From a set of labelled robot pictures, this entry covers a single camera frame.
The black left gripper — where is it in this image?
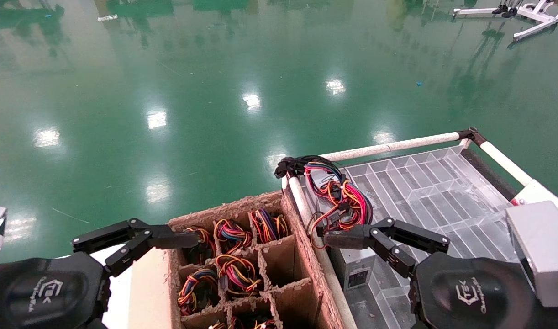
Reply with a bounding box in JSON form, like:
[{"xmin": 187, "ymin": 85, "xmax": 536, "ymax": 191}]
[{"xmin": 0, "ymin": 218, "xmax": 200, "ymax": 329}]

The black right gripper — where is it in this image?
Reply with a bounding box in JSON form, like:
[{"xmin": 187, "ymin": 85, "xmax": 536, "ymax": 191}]
[{"xmin": 323, "ymin": 218, "xmax": 558, "ymax": 329}]

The clear plastic compartment tray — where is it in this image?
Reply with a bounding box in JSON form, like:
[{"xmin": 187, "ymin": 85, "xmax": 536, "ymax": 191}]
[{"xmin": 302, "ymin": 145, "xmax": 558, "ymax": 329}]

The long white rack pipe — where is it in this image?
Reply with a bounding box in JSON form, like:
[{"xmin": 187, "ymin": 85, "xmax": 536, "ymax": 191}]
[{"xmin": 321, "ymin": 132, "xmax": 465, "ymax": 162}]

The black foam strip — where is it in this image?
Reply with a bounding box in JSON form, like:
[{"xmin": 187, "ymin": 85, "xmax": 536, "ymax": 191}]
[{"xmin": 461, "ymin": 148, "xmax": 520, "ymax": 202}]

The brown cardboard divider box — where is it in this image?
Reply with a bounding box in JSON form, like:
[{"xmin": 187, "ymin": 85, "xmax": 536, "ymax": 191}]
[{"xmin": 167, "ymin": 190, "xmax": 346, "ymax": 329}]

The black pipe corner joint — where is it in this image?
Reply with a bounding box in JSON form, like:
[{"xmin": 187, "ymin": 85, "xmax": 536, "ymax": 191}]
[
  {"xmin": 274, "ymin": 158, "xmax": 300, "ymax": 180},
  {"xmin": 458, "ymin": 127, "xmax": 488, "ymax": 147}
]

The short white rack pipe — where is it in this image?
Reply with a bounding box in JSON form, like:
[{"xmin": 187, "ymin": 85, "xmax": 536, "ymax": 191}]
[{"xmin": 479, "ymin": 140, "xmax": 534, "ymax": 186}]

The white metal stand base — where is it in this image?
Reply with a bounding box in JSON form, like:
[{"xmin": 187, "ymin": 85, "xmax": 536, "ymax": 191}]
[{"xmin": 452, "ymin": 0, "xmax": 558, "ymax": 42}]

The power supply with red-black cables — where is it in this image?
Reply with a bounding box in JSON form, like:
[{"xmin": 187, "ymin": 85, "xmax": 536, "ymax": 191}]
[{"xmin": 279, "ymin": 155, "xmax": 376, "ymax": 291}]

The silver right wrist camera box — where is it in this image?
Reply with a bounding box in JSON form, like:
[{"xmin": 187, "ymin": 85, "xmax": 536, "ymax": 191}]
[{"xmin": 506, "ymin": 201, "xmax": 558, "ymax": 308}]

